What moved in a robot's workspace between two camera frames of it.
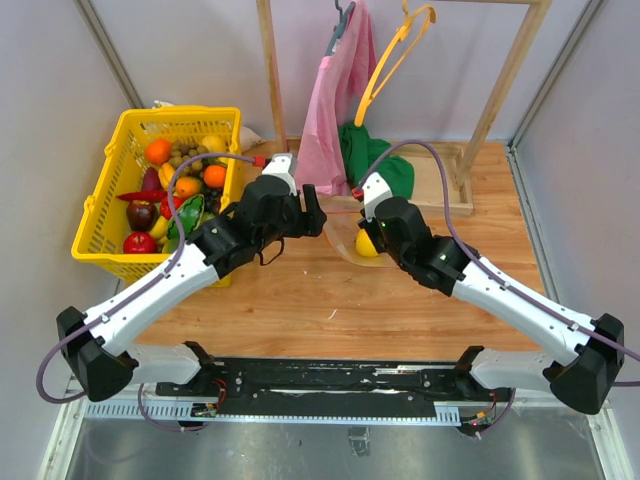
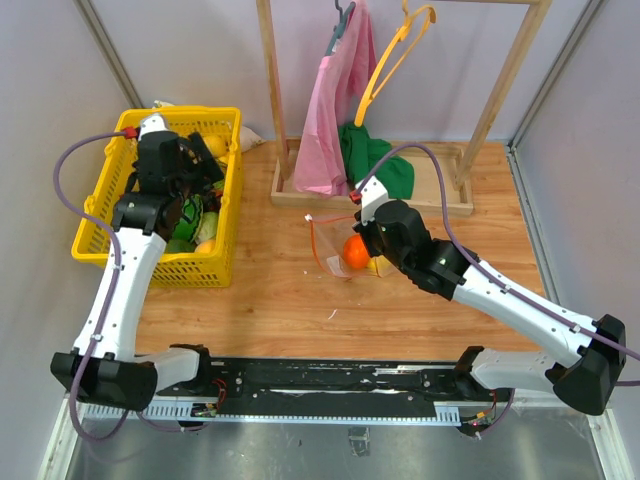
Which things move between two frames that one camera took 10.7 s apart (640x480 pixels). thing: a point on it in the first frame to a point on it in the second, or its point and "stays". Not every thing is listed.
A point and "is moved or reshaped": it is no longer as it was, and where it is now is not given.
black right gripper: [369, 227] stays
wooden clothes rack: [442, 174] stays
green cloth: [361, 151] stays
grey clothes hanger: [339, 30] stays
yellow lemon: [214, 143] stays
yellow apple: [364, 244] is moved or reshaped
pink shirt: [342, 81] stays
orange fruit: [214, 175] is moved or reshaped
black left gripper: [309, 222] to [206, 164]
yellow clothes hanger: [368, 93] stays
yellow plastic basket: [99, 240] stays
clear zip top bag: [342, 230] is moved or reshaped
